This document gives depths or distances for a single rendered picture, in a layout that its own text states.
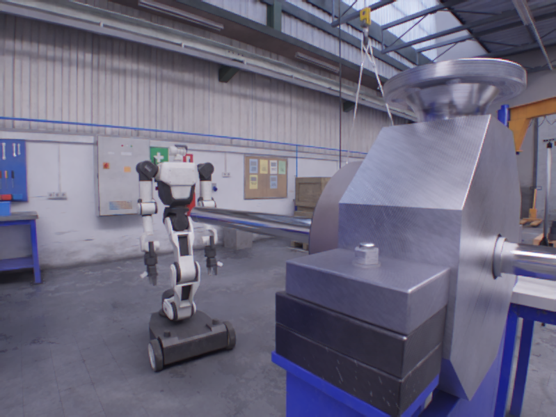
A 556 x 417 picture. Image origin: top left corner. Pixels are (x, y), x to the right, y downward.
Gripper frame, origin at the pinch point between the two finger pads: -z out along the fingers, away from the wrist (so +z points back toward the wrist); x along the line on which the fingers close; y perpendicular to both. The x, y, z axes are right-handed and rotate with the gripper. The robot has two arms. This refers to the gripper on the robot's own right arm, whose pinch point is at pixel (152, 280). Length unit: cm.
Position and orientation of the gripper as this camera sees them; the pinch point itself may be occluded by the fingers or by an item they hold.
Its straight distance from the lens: 229.2
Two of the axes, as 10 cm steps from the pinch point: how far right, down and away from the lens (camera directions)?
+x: 5.7, -1.4, -8.1
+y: 8.1, -0.4, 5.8
